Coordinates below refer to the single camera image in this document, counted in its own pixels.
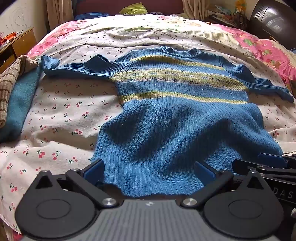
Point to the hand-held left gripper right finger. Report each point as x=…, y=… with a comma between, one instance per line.
x=203, y=172

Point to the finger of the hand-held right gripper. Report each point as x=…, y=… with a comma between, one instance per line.
x=254, y=165
x=271, y=157

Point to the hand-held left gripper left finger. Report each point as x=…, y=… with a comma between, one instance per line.
x=94, y=172

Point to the blue striped knitted sweater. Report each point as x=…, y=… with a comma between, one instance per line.
x=161, y=127

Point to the cherry print bed sheet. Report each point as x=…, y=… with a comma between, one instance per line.
x=69, y=115

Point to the teal fleece garment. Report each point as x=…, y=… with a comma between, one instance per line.
x=20, y=99

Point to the pink floral quilt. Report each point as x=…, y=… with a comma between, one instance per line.
x=259, y=46

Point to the brown checked garment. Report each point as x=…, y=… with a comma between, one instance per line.
x=9, y=83

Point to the dark brown cabinet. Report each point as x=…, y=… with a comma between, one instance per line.
x=272, y=18

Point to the wooden nightstand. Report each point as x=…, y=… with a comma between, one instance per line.
x=22, y=44

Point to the cluttered side table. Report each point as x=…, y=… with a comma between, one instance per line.
x=222, y=16

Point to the yellow toy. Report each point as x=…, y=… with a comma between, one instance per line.
x=240, y=5

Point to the blue cloth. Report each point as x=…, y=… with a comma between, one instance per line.
x=90, y=15

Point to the orange item on nightstand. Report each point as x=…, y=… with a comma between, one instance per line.
x=9, y=37

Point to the beige curtain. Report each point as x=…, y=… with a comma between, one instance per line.
x=194, y=9
x=60, y=14

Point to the maroon bed headboard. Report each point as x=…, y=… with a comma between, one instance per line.
x=104, y=7

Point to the yellow-green pillow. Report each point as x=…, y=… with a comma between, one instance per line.
x=134, y=9

